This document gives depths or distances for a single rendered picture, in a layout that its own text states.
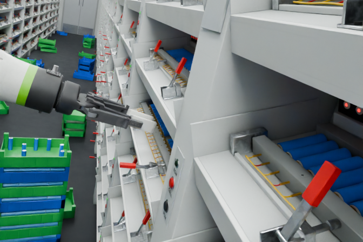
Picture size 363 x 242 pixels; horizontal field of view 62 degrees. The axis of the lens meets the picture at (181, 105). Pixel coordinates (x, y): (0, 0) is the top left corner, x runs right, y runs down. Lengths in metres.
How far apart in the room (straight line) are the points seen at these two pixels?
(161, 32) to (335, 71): 0.88
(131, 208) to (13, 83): 0.47
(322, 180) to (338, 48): 0.10
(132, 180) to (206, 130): 0.65
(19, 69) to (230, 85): 0.46
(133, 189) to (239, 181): 0.66
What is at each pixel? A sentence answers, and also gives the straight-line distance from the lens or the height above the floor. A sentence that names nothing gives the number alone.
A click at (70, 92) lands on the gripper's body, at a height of 1.08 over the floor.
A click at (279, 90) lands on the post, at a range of 0.43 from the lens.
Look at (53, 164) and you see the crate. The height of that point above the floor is 0.49.
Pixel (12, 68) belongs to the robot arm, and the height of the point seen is 1.11.
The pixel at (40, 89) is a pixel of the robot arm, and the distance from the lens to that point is 0.70.
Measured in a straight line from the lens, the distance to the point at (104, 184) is 1.71.
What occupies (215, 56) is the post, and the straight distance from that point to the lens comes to 0.39.
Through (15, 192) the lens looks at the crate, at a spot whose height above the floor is 0.35.
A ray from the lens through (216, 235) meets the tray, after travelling 0.51.
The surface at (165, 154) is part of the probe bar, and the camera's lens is 0.74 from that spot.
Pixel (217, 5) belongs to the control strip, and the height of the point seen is 1.31.
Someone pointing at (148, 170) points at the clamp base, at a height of 0.95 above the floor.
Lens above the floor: 1.29
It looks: 16 degrees down
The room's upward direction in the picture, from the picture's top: 13 degrees clockwise
